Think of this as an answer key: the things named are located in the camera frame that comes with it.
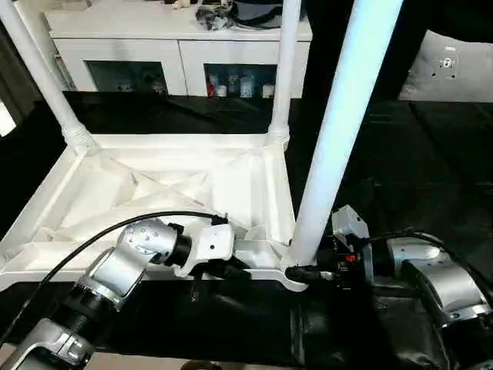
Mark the grey cushion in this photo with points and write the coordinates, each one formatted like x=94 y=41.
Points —
x=454 y=85

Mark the bag of black parts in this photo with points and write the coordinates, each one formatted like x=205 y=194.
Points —
x=212 y=17

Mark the white plastic table leg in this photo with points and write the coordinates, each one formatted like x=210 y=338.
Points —
x=50 y=85
x=285 y=69
x=339 y=135

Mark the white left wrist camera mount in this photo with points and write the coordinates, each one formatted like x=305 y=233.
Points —
x=215 y=243

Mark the white sideboard with glass doors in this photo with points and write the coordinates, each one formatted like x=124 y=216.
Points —
x=135 y=50

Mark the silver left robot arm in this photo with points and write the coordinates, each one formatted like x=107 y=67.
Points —
x=142 y=239

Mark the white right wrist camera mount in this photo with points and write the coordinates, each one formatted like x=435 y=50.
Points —
x=346 y=223

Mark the beige plush toy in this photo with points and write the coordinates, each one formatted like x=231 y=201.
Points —
x=180 y=4

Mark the round grey appliance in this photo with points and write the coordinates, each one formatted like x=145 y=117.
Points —
x=254 y=11

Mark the black cabinet with gold label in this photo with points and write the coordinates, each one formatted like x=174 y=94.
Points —
x=404 y=58

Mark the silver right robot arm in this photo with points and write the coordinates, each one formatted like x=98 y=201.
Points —
x=454 y=289

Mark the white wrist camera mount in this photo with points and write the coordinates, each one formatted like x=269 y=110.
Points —
x=346 y=223
x=215 y=243

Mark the white plastic table top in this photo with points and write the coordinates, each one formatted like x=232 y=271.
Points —
x=173 y=140

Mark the grey curtain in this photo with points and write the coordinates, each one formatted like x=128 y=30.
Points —
x=11 y=77

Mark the black work mat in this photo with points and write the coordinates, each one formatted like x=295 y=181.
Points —
x=423 y=154

